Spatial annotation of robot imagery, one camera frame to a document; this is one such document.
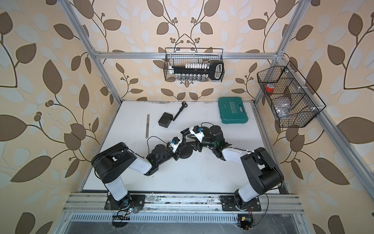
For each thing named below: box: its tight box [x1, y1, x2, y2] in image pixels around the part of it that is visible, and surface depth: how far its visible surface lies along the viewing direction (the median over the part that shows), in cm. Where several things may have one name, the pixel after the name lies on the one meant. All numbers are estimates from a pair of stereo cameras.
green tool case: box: [218, 96, 249, 124], surface depth 113 cm
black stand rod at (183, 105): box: [172, 100, 188, 122], surface depth 118 cm
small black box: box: [157, 112, 173, 129], surface depth 107 cm
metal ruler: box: [145, 114, 150, 139], surface depth 107 cm
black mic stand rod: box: [180, 127, 190, 145], surface depth 79 cm
